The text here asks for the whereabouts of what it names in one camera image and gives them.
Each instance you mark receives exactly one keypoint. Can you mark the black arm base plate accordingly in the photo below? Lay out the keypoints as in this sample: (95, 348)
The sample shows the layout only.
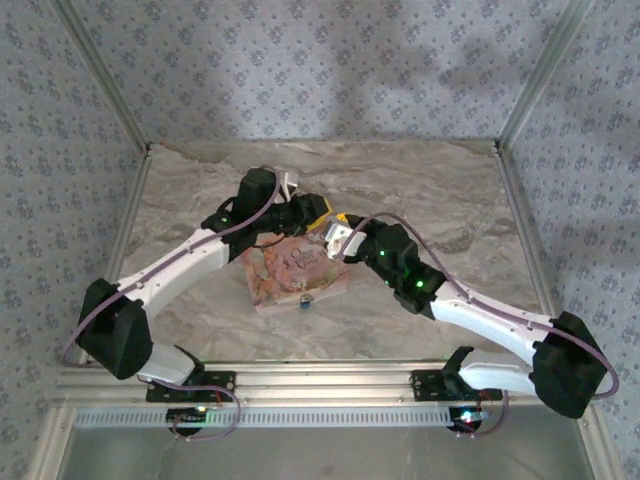
(220, 386)
(425, 386)

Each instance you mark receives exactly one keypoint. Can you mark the aluminium mounting rail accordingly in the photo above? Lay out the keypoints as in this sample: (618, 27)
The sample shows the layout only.
(320, 381)

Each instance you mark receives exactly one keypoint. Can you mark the controller board with green light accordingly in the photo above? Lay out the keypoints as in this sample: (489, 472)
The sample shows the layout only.
(467, 417)
(187, 416)

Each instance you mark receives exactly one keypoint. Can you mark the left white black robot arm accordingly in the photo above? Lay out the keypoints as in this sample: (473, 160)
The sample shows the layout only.
(180, 260)

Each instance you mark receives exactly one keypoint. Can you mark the aluminium table side rail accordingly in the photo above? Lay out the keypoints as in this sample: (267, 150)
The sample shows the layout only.
(527, 235)
(125, 235)

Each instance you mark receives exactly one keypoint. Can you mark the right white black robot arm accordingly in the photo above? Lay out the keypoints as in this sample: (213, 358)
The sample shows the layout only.
(492, 327)

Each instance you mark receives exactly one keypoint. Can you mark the grey metal panel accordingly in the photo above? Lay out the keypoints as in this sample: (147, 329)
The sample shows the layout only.
(320, 455)

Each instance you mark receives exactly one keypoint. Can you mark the pink storybook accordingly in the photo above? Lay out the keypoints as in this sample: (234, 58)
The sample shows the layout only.
(280, 280)

